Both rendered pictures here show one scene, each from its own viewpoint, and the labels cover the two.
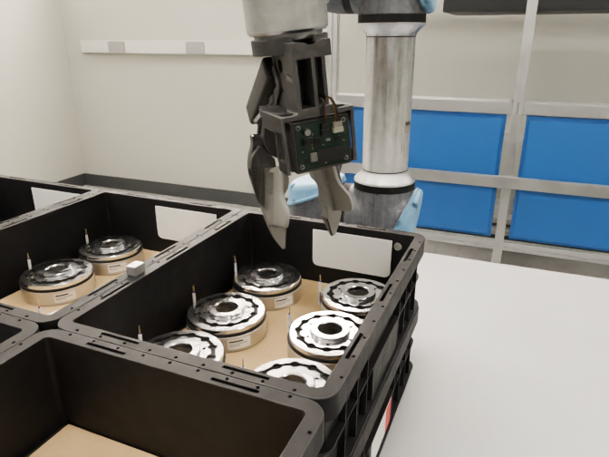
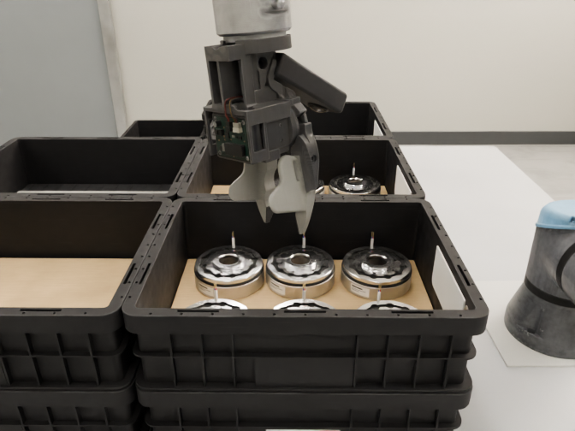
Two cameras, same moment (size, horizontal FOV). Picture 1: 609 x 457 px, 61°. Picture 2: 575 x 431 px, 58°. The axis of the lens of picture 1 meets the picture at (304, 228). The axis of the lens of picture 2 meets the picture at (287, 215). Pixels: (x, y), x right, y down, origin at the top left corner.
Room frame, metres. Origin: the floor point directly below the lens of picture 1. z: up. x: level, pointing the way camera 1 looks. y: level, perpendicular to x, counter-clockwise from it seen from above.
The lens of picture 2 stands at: (0.33, -0.50, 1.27)
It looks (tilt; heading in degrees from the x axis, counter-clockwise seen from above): 27 degrees down; 67
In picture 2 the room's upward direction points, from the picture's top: straight up
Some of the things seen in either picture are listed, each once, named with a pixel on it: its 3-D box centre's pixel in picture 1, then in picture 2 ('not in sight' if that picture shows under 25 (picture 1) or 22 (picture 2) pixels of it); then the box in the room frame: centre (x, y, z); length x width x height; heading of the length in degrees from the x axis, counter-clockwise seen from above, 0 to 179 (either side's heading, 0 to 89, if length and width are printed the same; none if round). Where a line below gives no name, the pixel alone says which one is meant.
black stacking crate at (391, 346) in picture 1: (274, 316); (302, 285); (0.57, 0.04, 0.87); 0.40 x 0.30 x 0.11; 157
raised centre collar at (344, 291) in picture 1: (358, 292); not in sight; (0.64, -0.07, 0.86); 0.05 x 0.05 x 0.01
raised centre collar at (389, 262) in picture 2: (266, 274); (376, 262); (0.70, 0.06, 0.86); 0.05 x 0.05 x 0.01
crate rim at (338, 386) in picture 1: (273, 279); (302, 253); (0.57, 0.04, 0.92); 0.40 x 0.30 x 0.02; 157
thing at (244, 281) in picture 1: (266, 277); (376, 264); (0.70, 0.06, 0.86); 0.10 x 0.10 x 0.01
